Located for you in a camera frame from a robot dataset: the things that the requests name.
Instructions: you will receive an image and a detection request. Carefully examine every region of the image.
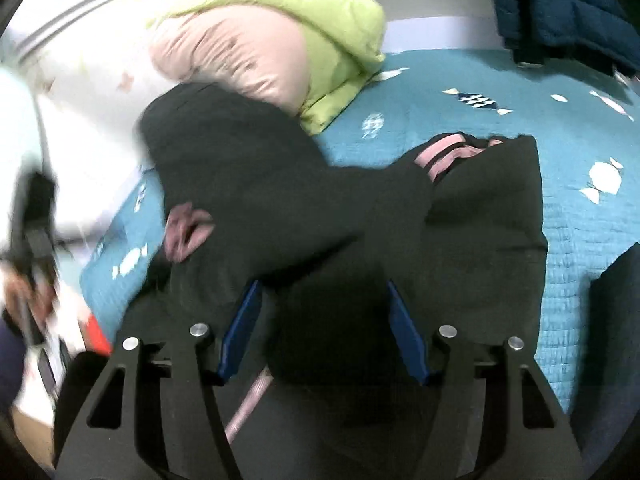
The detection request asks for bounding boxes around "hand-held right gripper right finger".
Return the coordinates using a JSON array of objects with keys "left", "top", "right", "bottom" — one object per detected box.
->
[{"left": 386, "top": 279, "right": 587, "bottom": 480}]

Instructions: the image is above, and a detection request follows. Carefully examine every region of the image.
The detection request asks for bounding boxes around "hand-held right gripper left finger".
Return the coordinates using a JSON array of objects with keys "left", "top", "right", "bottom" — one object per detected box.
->
[{"left": 54, "top": 279, "right": 264, "bottom": 480}]

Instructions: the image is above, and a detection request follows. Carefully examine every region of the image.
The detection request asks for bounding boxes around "black sweatshirt with pink stripes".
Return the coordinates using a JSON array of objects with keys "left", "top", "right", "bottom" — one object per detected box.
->
[{"left": 120, "top": 82, "right": 549, "bottom": 480}]

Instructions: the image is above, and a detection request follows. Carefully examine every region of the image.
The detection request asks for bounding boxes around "person's left hand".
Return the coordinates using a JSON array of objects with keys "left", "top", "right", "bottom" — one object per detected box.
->
[{"left": 0, "top": 270, "right": 57, "bottom": 333}]

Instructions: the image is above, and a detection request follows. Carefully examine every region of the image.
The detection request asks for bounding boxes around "white printed duvet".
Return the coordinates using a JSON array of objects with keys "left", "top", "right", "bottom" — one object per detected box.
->
[{"left": 30, "top": 35, "right": 171, "bottom": 248}]

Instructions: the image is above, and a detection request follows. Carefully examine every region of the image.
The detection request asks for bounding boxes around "orange object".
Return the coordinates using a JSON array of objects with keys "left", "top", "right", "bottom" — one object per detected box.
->
[{"left": 84, "top": 314, "right": 114, "bottom": 357}]

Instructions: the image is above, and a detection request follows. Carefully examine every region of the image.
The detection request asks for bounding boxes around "dark blue cloth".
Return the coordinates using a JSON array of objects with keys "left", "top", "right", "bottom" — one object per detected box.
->
[{"left": 570, "top": 244, "right": 640, "bottom": 467}]

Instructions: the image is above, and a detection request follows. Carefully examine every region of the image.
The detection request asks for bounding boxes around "green and pink puffer jacket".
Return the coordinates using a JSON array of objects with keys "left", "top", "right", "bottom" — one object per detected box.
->
[{"left": 147, "top": 0, "right": 387, "bottom": 137}]

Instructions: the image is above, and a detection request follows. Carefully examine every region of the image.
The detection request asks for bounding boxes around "navy puffer jacket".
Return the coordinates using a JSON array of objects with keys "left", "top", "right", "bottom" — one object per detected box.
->
[{"left": 484, "top": 0, "right": 640, "bottom": 79}]

